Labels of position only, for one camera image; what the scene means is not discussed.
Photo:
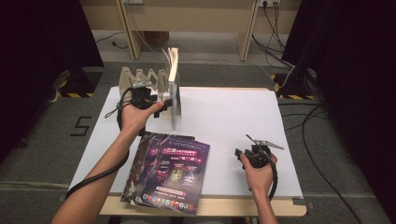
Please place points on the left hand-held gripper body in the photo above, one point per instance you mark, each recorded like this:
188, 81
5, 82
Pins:
141, 96

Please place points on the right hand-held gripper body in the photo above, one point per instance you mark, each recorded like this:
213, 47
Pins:
258, 157

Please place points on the beige expandable book rack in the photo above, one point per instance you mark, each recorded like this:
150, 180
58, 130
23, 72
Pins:
126, 77

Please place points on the white book with picture grid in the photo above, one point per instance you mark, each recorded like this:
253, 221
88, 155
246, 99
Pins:
174, 71

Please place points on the black magazine with red print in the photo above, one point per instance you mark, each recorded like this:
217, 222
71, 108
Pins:
130, 183

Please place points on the person's right hand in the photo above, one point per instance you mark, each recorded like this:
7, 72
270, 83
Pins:
261, 179

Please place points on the person's left hand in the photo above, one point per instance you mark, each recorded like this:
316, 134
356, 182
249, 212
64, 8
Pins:
134, 119

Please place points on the white table mat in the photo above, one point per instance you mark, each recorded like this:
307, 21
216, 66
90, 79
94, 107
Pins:
233, 118

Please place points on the beige wooden desk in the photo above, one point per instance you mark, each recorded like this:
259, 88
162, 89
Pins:
186, 15

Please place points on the black curtain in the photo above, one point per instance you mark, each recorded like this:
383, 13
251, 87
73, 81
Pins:
37, 62
358, 77

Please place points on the white wall socket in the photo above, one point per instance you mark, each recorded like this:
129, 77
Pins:
269, 2
133, 1

